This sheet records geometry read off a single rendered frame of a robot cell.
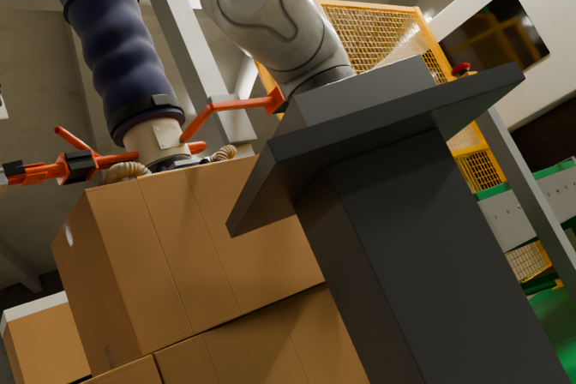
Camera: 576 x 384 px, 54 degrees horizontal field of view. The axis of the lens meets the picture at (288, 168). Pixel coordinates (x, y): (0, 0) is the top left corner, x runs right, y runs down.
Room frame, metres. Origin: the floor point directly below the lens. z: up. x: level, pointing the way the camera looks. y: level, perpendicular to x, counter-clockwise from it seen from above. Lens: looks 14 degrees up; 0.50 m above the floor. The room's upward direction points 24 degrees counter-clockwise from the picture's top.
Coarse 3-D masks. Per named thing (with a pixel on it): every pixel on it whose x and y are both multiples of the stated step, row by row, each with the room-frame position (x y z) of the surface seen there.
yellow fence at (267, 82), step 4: (256, 64) 3.42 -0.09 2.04; (260, 64) 3.42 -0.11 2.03; (256, 68) 3.44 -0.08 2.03; (260, 68) 3.42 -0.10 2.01; (264, 68) 3.34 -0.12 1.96; (260, 72) 3.42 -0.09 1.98; (264, 72) 3.42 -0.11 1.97; (260, 76) 3.46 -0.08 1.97; (264, 76) 3.42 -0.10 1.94; (268, 76) 3.30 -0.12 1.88; (264, 80) 3.42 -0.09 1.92; (268, 80) 3.38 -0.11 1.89; (264, 84) 3.42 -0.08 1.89; (268, 84) 3.42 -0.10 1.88; (272, 84) 3.30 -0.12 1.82; (276, 84) 3.17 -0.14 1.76; (268, 88) 3.42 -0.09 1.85; (272, 88) 3.38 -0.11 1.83; (268, 92) 3.42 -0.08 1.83; (284, 112) 3.34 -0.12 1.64; (280, 116) 3.42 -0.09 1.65; (280, 120) 3.42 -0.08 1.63
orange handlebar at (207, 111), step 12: (204, 108) 1.41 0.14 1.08; (216, 108) 1.41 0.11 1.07; (228, 108) 1.44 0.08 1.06; (240, 108) 1.48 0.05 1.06; (204, 120) 1.45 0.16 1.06; (192, 132) 1.49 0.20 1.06; (192, 144) 1.62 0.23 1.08; (204, 144) 1.65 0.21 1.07; (108, 156) 1.44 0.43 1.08; (120, 156) 1.46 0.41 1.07; (132, 156) 1.49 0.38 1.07; (36, 168) 1.31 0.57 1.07; (48, 168) 1.33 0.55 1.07; (60, 168) 1.35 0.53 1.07; (108, 168) 1.48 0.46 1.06; (12, 180) 1.31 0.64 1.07; (24, 180) 1.31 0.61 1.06; (36, 180) 1.34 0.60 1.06
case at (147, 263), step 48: (96, 192) 1.25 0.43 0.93; (144, 192) 1.32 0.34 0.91; (192, 192) 1.40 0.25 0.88; (240, 192) 1.48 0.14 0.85; (96, 240) 1.26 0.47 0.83; (144, 240) 1.29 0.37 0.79; (192, 240) 1.36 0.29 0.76; (240, 240) 1.45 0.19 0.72; (288, 240) 1.54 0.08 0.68; (96, 288) 1.34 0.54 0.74; (144, 288) 1.27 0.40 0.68; (192, 288) 1.34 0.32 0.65; (240, 288) 1.41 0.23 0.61; (288, 288) 1.50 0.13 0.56; (96, 336) 1.43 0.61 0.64; (144, 336) 1.24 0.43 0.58; (192, 336) 1.31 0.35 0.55
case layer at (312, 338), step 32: (320, 288) 1.60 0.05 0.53; (256, 320) 1.43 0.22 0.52; (288, 320) 1.50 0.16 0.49; (320, 320) 1.57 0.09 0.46; (160, 352) 1.25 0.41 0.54; (192, 352) 1.30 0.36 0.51; (224, 352) 1.35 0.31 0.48; (256, 352) 1.41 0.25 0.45; (288, 352) 1.47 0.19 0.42; (320, 352) 1.54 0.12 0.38; (352, 352) 1.61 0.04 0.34
